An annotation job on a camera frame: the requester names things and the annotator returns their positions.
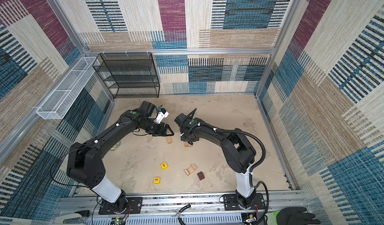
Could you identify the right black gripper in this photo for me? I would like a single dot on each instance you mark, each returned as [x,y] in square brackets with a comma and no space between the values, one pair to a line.
[183,137]

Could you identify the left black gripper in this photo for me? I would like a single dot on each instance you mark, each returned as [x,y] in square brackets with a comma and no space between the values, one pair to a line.
[164,133]

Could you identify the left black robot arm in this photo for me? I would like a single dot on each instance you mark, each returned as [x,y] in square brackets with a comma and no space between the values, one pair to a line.
[85,162]

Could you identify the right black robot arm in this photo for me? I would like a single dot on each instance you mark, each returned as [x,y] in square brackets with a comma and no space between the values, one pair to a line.
[237,149]

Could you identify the wood arch block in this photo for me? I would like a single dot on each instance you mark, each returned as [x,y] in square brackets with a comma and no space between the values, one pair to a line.
[190,169]

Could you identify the dark red triangular block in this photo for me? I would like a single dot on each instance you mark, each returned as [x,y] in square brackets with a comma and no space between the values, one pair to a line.
[201,175]

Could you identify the black and green gloved hand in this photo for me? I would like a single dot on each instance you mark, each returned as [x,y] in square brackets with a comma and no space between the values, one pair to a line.
[291,216]

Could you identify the yellow cube with red letter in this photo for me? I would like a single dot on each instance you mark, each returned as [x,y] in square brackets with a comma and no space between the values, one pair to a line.
[164,165]

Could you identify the round tin can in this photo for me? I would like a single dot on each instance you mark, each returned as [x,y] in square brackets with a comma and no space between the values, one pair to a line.
[116,146]

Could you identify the small yellow letter cube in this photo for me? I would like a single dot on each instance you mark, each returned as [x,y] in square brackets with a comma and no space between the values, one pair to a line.
[157,180]

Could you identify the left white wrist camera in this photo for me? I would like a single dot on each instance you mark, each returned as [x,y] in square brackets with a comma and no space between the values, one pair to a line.
[161,114]

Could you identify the black wire mesh shelf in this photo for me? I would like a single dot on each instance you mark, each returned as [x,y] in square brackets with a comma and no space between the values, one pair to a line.
[128,75]

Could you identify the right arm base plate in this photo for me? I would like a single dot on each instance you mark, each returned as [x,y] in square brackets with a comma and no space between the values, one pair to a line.
[233,203]

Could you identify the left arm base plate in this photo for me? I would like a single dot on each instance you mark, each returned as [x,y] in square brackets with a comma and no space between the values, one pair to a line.
[131,205]

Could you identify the white wire mesh basket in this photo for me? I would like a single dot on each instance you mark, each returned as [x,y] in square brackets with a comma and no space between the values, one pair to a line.
[57,105]

